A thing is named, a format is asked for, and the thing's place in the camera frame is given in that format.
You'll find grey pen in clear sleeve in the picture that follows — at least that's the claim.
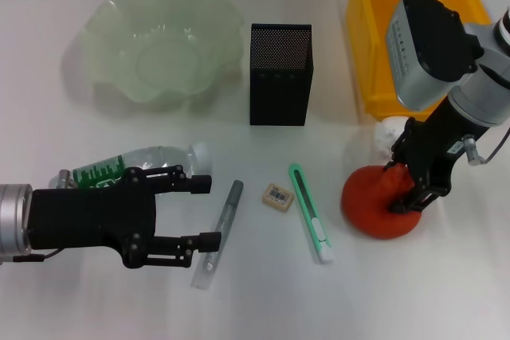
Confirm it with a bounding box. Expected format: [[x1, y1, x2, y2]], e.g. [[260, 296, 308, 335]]
[[190, 179, 244, 291]]

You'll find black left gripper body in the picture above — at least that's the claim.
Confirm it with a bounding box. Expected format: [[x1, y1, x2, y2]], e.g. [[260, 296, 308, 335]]
[[28, 166, 159, 269]]

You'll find clear green-label water bottle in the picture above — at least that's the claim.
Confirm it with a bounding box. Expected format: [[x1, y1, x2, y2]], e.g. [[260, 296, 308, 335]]
[[48, 141, 214, 190]]

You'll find mint green utility knife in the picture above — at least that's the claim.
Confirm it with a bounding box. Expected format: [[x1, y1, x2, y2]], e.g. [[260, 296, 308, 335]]
[[287, 163, 334, 264]]

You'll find soft red-orange toy orange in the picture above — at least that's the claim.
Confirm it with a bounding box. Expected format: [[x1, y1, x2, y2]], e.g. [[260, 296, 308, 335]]
[[340, 163, 423, 240]]

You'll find black cable with silver plug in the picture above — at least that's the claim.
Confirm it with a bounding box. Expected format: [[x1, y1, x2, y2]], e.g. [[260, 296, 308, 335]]
[[13, 247, 67, 264]]

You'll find white paper ball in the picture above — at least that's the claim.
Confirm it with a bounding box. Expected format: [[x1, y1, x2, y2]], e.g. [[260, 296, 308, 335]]
[[374, 115, 408, 158]]

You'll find pale green wavy glass plate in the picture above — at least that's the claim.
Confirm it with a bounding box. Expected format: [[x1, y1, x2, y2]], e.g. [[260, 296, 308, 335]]
[[61, 0, 246, 112]]

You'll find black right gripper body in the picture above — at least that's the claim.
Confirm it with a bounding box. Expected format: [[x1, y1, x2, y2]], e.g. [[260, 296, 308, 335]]
[[397, 96, 490, 198]]

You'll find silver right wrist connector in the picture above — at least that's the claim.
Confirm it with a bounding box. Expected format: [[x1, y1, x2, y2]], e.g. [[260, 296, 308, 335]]
[[463, 137, 480, 166]]

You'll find black mesh pen holder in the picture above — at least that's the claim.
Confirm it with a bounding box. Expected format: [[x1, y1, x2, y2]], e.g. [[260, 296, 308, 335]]
[[249, 23, 315, 127]]

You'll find grey right arm cable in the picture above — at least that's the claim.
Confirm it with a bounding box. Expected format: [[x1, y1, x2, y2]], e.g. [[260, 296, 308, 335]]
[[476, 127, 510, 166]]

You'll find beige eraser with barcode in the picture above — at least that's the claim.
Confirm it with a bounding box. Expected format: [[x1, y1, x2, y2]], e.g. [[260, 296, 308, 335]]
[[261, 182, 295, 212]]

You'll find yellow plastic bin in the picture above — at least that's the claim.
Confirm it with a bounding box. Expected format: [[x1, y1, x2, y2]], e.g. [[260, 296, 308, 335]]
[[345, 0, 493, 123]]

